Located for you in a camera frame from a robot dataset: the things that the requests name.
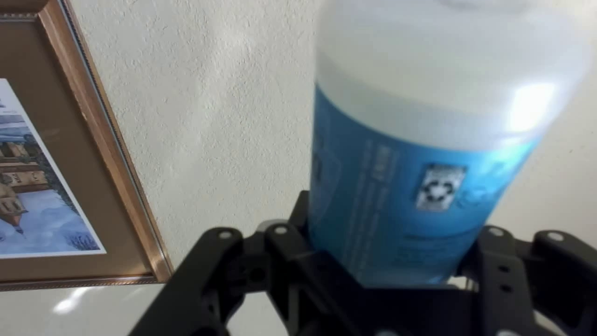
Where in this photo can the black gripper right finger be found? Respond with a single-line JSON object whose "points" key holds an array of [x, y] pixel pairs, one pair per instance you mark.
{"points": [[535, 280]]}

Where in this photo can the blue label plastic bottle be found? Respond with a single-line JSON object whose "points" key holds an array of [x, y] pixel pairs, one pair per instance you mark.
{"points": [[423, 155]]}

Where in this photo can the brown framed building picture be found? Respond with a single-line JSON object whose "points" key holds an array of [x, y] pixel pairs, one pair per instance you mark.
{"points": [[76, 123]]}

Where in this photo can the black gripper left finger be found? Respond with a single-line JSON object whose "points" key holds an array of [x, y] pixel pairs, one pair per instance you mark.
{"points": [[249, 280]]}

